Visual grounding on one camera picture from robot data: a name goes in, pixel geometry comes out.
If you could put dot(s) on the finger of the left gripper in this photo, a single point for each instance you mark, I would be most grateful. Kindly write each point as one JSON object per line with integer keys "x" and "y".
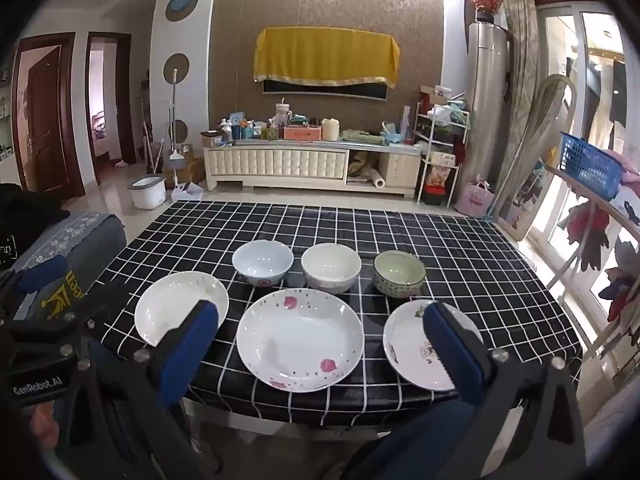
{"x": 39, "y": 276}

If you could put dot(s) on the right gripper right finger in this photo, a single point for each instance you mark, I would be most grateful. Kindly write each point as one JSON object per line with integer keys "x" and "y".
{"x": 465, "y": 358}

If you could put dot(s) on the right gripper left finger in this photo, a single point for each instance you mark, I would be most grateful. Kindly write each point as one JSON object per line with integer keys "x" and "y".
{"x": 172, "y": 364}

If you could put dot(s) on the cartoon bear plate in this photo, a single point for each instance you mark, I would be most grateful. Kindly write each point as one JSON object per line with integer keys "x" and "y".
{"x": 410, "y": 353}

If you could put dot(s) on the green patterned bowl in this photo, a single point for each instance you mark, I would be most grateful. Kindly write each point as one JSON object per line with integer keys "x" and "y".
{"x": 398, "y": 274}

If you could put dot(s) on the large pink petal plate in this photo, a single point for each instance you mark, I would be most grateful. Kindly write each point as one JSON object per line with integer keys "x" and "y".
{"x": 300, "y": 340}

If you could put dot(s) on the light blue bowl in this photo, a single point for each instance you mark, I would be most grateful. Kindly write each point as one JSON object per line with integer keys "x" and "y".
{"x": 263, "y": 263}

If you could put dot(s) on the white cream bowl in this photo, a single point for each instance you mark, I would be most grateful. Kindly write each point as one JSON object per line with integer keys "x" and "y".
{"x": 331, "y": 267}

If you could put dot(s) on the person left hand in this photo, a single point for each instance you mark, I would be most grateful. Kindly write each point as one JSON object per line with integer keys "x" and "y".
{"x": 44, "y": 427}

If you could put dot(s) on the small white dotted plate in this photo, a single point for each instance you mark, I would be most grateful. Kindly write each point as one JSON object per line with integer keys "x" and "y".
{"x": 167, "y": 303}

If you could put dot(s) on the grey sofa cushion cover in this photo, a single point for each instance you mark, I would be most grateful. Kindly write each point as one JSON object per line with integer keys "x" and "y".
{"x": 88, "y": 242}

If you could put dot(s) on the black white grid tablecloth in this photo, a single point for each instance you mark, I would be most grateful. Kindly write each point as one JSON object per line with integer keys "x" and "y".
{"x": 469, "y": 264}

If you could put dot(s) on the white mop bucket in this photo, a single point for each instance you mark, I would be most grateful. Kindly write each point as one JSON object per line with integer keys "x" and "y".
{"x": 148, "y": 192}

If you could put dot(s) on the brown wooden door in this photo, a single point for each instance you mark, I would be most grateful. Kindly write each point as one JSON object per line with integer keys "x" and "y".
{"x": 42, "y": 122}

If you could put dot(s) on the pink gift bag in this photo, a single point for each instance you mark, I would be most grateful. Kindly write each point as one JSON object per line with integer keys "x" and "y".
{"x": 475, "y": 199}

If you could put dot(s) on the rolled white paper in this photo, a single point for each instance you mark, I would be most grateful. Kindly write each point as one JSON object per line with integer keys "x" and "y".
{"x": 375, "y": 177}

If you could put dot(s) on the spin mop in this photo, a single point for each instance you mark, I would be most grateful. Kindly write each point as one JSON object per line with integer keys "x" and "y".
{"x": 176, "y": 159}

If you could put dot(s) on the blue plastic basket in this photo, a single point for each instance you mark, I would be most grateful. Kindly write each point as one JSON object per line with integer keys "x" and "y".
{"x": 596, "y": 170}

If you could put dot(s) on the white metal shelf rack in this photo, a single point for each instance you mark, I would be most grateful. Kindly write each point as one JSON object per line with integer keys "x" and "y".
{"x": 440, "y": 127}

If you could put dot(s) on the cream TV cabinet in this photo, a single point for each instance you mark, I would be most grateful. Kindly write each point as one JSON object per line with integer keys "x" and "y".
{"x": 316, "y": 166}

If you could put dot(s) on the orange box on cabinet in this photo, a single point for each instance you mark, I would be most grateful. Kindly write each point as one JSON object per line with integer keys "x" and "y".
{"x": 302, "y": 133}

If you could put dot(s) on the cream cylindrical canister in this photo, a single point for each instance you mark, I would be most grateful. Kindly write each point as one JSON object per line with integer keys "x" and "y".
{"x": 330, "y": 129}

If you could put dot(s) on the standing air conditioner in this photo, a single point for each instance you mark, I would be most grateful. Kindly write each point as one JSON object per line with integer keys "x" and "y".
{"x": 485, "y": 96}

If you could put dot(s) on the yellow covered television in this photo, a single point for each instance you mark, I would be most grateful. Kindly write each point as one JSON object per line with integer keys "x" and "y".
{"x": 326, "y": 60}

